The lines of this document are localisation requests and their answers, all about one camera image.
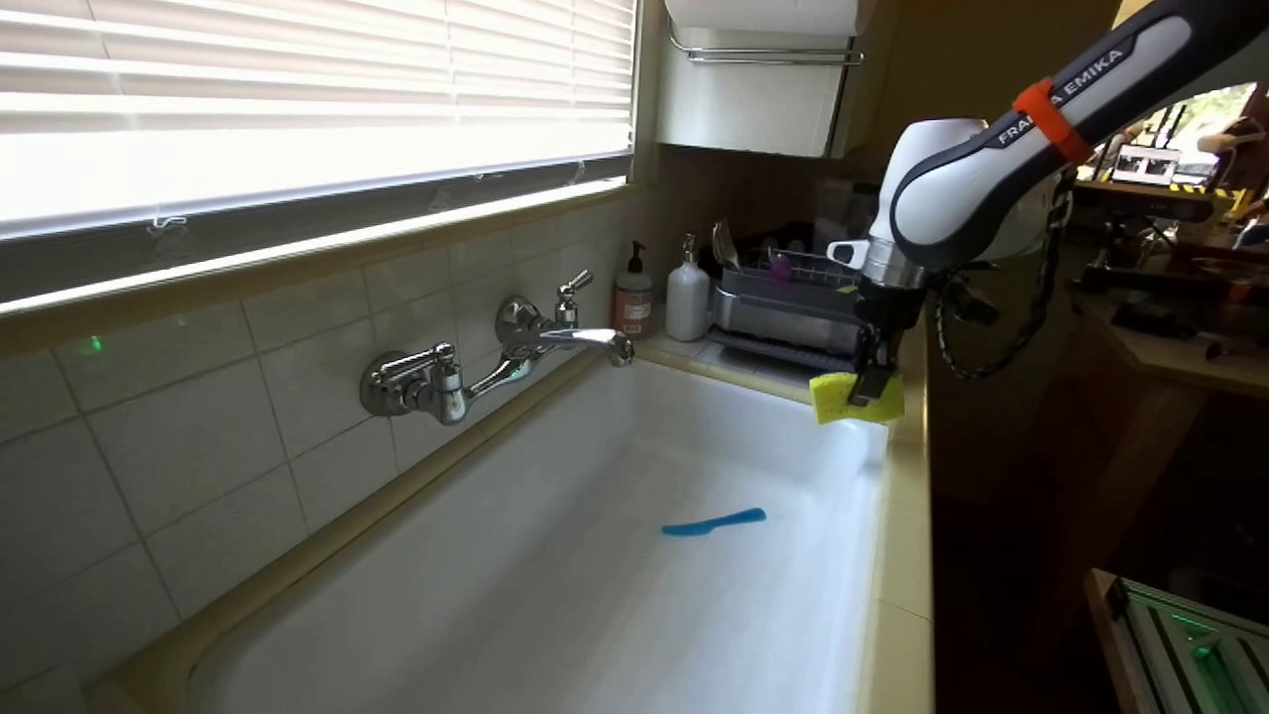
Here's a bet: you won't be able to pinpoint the wooden table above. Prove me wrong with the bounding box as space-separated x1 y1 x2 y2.
1068 270 1269 407

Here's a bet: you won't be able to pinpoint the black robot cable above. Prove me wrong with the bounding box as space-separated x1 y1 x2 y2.
925 170 1079 384

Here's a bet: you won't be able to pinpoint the white sink basin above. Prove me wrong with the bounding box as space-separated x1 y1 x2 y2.
182 352 893 714

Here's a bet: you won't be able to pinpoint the brown soap pump bottle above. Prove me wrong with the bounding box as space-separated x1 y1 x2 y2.
612 237 656 342

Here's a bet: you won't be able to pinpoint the box with green light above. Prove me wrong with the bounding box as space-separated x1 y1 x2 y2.
1082 564 1269 714

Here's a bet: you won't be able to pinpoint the grey metal dish rack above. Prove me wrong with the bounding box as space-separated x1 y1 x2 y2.
705 241 881 377

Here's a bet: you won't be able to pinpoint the yellow green scrub sponge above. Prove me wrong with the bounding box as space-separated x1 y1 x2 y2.
803 371 912 428

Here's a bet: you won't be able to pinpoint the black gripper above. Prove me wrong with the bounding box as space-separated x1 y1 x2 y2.
848 280 933 409

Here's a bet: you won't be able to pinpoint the white window blinds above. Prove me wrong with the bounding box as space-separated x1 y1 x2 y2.
0 0 639 248

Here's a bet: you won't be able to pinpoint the white soap pump bottle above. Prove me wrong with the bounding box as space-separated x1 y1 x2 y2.
663 236 716 344

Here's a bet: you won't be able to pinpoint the blue plastic knife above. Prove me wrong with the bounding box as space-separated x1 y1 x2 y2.
656 504 767 541

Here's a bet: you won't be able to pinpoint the chrome wall faucet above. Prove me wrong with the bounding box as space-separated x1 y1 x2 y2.
355 265 639 428

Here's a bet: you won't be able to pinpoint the white wall cabinet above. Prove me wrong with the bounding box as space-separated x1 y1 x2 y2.
654 0 863 163

